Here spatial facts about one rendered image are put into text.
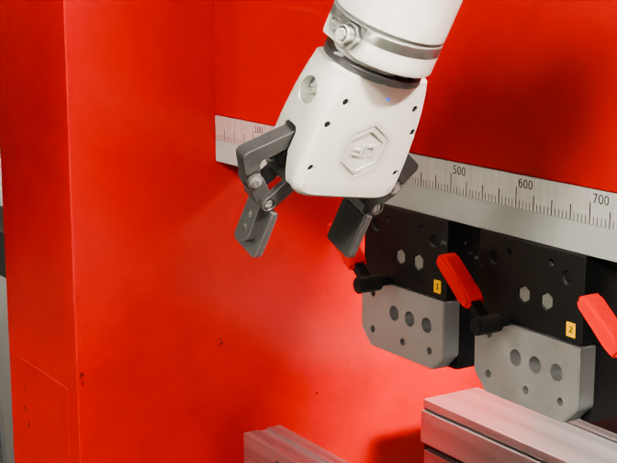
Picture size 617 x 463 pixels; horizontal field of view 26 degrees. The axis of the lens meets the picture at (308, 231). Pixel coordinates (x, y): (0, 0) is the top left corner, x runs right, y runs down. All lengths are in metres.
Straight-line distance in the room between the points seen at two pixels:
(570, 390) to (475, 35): 0.36
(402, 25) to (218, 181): 0.92
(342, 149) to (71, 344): 0.88
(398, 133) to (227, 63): 0.79
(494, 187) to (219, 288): 0.61
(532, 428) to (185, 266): 0.52
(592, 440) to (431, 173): 0.55
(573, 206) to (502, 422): 0.67
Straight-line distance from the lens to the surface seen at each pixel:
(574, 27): 1.24
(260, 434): 1.85
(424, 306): 1.44
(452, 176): 1.38
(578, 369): 1.27
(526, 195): 1.30
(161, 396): 1.84
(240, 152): 0.95
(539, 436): 1.82
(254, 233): 0.99
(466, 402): 1.94
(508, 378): 1.35
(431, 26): 0.93
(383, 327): 1.50
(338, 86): 0.94
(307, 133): 0.95
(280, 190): 0.97
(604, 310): 1.20
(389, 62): 0.93
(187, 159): 1.78
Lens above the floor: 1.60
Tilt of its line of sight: 11 degrees down
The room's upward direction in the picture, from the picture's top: straight up
